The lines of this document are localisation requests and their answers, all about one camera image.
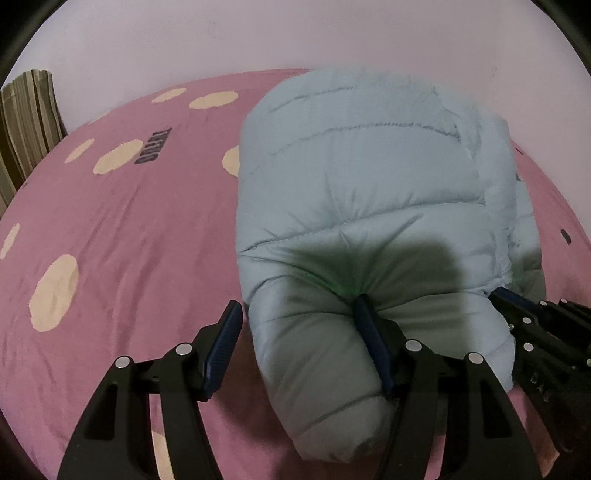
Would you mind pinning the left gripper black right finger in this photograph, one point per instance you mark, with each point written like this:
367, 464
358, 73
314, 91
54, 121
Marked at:
513, 307

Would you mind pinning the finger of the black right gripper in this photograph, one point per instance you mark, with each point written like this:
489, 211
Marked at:
432, 394

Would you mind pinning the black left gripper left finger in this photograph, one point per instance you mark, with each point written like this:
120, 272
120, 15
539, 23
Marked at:
113, 438

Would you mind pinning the light blue puffer jacket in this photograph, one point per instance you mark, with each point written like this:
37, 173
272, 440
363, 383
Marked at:
356, 182

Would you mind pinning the pink polka dot bedsheet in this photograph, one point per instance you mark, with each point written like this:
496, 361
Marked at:
123, 242

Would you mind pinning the striped green brown cushion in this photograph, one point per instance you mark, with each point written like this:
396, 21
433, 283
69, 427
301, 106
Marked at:
31, 126

